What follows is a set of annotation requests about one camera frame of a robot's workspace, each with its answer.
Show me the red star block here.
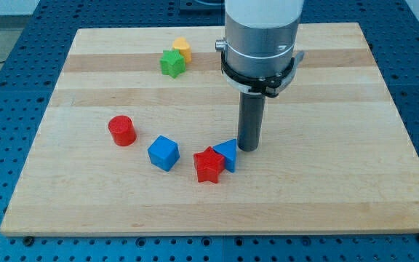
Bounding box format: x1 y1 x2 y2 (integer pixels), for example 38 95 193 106
193 146 225 183

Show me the blue triangle block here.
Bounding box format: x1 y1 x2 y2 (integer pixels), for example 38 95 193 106
213 139 237 172

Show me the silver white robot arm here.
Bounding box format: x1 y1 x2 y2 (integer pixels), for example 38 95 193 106
215 0 304 98

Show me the red cylinder block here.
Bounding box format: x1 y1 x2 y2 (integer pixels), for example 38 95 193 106
108 115 137 146

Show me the light wooden board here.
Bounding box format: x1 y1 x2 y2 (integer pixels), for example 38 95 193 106
0 23 419 237

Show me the yellow heart block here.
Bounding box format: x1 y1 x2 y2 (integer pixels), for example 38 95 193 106
172 37 192 63

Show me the blue cube block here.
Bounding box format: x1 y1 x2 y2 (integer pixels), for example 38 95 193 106
148 135 180 172

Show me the green star block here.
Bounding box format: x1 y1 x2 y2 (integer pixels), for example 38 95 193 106
159 50 186 79

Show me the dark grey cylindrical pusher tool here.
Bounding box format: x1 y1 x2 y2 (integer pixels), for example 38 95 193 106
237 93 266 152

